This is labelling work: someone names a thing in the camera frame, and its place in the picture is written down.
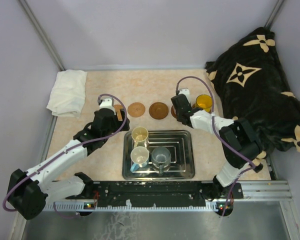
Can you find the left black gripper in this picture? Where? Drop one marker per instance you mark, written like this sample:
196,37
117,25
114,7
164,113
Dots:
119,123

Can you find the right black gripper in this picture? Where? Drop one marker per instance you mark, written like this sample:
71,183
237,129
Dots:
177,116

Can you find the dark wooden coaster front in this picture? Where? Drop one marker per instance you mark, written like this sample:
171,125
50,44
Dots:
173,113

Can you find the dark wooden coaster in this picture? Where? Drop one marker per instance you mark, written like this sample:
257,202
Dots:
173,113
158,110

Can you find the woven coaster frilled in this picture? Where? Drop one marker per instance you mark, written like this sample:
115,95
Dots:
118,108

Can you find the dark wooden coaster back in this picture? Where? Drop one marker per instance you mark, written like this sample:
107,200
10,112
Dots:
158,110

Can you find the woven coaster smooth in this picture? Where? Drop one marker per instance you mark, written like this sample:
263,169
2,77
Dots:
136,109

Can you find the cream yellow cup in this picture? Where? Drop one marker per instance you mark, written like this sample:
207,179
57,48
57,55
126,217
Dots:
140,137

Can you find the white cup blue handle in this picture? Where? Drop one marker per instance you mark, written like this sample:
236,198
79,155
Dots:
140,158

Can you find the grey cup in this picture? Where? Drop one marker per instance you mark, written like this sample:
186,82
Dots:
161,159

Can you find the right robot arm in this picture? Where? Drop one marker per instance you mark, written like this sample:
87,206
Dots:
240,143

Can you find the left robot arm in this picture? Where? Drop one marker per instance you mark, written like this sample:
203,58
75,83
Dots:
31,190

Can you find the metal tray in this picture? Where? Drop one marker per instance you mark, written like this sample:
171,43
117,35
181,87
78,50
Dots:
179,144

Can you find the white folded cloth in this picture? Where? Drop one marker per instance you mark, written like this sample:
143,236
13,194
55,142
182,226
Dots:
67,97

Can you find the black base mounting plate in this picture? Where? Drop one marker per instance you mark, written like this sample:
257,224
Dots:
156,193

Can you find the black floral blanket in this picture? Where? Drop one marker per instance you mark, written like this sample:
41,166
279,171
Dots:
251,84

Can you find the aluminium frame rail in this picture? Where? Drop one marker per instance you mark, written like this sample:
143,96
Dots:
253,191

